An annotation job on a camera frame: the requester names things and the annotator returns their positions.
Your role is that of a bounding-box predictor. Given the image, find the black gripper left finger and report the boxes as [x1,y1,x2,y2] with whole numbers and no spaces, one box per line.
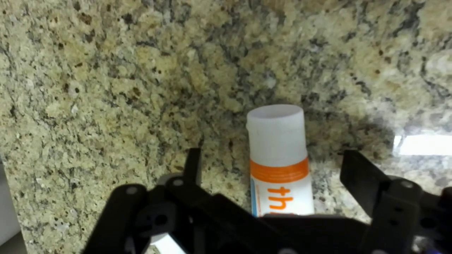
[84,146,238,254]

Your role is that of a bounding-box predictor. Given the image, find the white orange toothpaste tube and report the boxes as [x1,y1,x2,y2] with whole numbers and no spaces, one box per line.
[245,103,317,218]

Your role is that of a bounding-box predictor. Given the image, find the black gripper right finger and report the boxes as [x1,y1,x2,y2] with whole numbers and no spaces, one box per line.
[340,148,452,254]

